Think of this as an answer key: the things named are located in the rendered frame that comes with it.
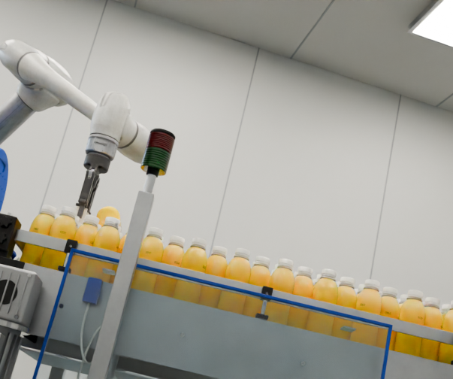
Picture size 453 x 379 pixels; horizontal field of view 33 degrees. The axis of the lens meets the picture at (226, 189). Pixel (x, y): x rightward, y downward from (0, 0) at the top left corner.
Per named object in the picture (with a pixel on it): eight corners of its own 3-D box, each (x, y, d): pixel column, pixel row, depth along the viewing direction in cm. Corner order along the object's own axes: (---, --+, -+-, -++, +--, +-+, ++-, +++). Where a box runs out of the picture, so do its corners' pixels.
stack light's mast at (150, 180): (134, 195, 186) (150, 135, 191) (159, 201, 186) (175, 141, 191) (133, 186, 180) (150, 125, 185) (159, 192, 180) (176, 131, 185)
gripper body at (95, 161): (87, 159, 233) (79, 187, 230) (85, 149, 225) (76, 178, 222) (111, 165, 233) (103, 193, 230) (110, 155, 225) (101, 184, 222)
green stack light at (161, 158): (140, 171, 188) (145, 153, 189) (165, 178, 188) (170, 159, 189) (140, 162, 182) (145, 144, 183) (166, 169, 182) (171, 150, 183)
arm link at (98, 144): (87, 130, 227) (82, 149, 225) (118, 137, 227) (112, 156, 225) (90, 142, 235) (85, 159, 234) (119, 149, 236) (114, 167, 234)
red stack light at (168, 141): (145, 153, 189) (149, 138, 191) (170, 159, 189) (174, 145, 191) (145, 144, 183) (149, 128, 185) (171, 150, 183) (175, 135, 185)
